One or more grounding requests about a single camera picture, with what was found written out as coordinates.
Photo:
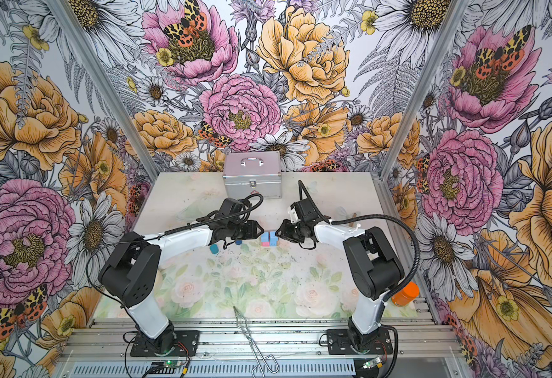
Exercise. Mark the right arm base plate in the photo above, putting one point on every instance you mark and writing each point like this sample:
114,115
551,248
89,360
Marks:
339,341

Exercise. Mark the orange plastic bottle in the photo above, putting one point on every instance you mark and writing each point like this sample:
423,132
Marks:
406,295

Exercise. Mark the aluminium rail frame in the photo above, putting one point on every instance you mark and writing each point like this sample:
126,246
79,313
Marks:
224,340

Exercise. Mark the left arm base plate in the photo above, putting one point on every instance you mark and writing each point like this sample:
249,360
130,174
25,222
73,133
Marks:
186,342

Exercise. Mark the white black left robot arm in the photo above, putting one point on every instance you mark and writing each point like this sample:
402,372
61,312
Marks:
129,274

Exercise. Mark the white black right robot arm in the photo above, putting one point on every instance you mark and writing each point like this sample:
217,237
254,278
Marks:
375,267

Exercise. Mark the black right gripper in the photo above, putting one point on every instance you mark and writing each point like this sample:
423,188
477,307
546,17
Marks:
284,227

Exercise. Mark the left green circuit board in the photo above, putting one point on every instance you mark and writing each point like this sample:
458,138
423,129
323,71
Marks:
169,368

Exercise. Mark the right green circuit board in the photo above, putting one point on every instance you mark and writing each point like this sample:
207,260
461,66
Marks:
375,363

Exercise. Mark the metal wire tongs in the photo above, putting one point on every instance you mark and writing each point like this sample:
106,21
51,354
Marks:
264,364

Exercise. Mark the silver aluminium case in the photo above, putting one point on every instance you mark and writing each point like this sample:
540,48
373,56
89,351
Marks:
253,172

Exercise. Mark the green circuit board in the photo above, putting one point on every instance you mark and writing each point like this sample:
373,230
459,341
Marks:
375,363
169,368

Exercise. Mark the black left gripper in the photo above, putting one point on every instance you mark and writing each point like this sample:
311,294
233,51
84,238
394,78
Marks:
252,226

